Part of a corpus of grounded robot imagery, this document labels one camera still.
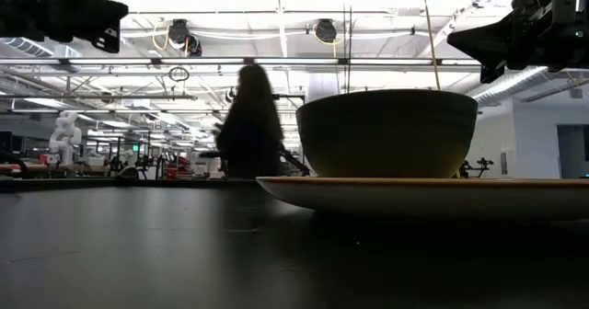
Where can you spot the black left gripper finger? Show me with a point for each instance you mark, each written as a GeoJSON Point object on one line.
{"type": "Point", "coordinates": [103, 40]}
{"type": "Point", "coordinates": [96, 8]}

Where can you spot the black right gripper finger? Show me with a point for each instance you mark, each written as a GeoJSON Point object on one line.
{"type": "Point", "coordinates": [488, 32]}
{"type": "Point", "coordinates": [494, 63]}

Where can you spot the dark grey ceramic bowl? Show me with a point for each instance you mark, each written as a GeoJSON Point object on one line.
{"type": "Point", "coordinates": [386, 134]}

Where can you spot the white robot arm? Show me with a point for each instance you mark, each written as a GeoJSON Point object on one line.
{"type": "Point", "coordinates": [64, 136]}

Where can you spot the small black stand device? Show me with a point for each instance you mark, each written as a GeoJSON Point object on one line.
{"type": "Point", "coordinates": [478, 164]}

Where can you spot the yellow round plate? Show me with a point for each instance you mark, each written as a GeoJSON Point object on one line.
{"type": "Point", "coordinates": [414, 198]}

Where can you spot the person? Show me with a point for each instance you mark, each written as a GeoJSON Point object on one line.
{"type": "Point", "coordinates": [250, 125]}

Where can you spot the black aluminium table frame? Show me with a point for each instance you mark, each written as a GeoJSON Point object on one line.
{"type": "Point", "coordinates": [138, 183]}

